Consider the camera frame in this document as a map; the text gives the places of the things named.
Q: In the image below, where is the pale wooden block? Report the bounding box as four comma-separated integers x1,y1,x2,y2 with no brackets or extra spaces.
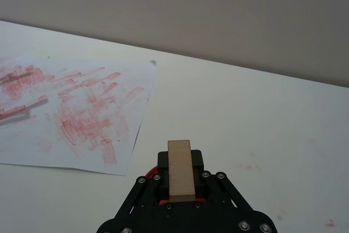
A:
167,140,197,204

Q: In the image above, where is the white paper with red scribbles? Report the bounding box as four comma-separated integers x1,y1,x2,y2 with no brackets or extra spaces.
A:
0,55,159,176

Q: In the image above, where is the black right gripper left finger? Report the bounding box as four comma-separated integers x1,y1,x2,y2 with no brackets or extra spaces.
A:
96,150,170,233

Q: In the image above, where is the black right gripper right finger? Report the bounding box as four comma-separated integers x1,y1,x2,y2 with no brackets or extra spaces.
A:
190,150,279,233

